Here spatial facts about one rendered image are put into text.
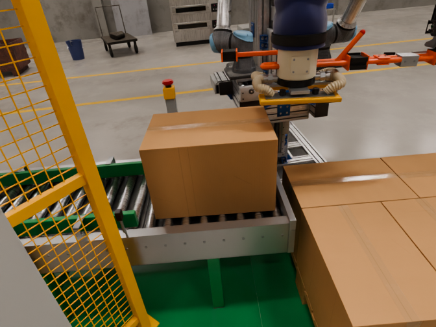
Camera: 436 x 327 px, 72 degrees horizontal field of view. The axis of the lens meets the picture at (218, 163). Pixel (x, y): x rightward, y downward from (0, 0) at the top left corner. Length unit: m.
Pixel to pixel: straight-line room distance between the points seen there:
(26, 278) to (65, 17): 11.98
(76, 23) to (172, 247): 11.36
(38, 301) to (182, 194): 0.88
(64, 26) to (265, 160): 11.55
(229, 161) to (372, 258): 0.71
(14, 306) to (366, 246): 1.24
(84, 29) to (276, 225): 11.49
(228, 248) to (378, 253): 0.64
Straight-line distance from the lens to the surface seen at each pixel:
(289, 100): 1.32
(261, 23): 2.10
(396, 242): 1.51
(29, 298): 0.66
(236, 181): 1.39
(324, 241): 1.42
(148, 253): 1.49
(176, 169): 1.35
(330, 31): 2.07
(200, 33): 8.86
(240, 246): 1.45
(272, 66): 1.38
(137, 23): 11.69
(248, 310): 1.82
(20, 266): 0.63
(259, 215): 1.50
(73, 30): 12.46
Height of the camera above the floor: 1.55
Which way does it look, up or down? 32 degrees down
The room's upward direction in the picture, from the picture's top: 5 degrees counter-clockwise
